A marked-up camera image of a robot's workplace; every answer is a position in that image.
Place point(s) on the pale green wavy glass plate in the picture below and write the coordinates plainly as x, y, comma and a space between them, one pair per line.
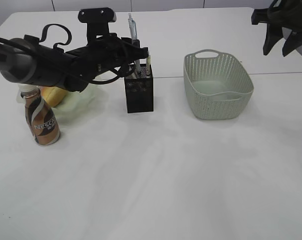
78, 107

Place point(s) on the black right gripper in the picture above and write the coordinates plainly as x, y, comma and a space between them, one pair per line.
280, 13

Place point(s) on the brown Nescafe coffee bottle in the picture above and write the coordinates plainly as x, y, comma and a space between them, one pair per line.
39, 115

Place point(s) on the cream yellow ballpoint pen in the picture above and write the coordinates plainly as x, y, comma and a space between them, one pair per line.
148, 67

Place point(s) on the blue grey ballpoint pen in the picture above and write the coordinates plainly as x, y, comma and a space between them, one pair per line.
134, 37

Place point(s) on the black mesh pen holder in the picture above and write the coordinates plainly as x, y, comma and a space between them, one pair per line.
139, 91

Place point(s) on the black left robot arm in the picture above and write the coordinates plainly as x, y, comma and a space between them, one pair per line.
26, 61

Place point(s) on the pale green plastic basket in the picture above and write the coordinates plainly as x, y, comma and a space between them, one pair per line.
216, 88

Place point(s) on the sugared toy bread bun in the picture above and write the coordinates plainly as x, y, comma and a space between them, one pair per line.
53, 95

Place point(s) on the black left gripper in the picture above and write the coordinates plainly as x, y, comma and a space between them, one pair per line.
107, 53

